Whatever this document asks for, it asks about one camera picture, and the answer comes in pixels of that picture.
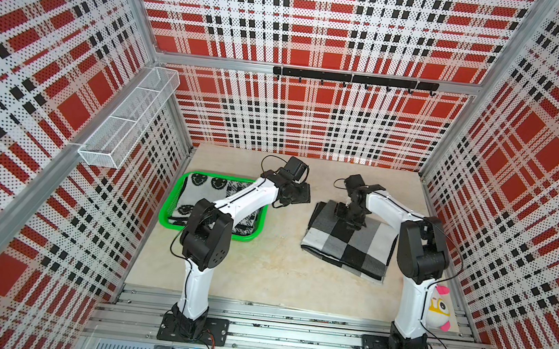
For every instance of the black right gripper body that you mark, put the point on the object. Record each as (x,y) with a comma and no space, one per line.
(352,216)

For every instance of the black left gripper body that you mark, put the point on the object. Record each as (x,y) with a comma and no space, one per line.
(299,193)

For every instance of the grey black white checked scarf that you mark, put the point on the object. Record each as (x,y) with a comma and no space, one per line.
(366,252)

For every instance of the green plastic basket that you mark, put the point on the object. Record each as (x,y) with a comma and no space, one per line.
(249,228)

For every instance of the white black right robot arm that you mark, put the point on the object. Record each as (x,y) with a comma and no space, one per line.
(421,256)

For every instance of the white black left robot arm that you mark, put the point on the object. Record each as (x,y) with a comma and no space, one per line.
(206,238)

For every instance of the pink white plush toy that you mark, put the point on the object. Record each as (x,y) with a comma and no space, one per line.
(438,312)

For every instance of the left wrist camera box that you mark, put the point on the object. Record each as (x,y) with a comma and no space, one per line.
(296,170)

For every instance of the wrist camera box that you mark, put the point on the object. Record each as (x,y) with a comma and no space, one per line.
(353,183)
(296,170)

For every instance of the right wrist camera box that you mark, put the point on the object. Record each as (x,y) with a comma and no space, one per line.
(353,183)

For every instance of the black wall hook rail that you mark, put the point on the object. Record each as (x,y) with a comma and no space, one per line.
(324,76)

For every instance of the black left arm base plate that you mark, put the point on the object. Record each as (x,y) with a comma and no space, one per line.
(207,330)

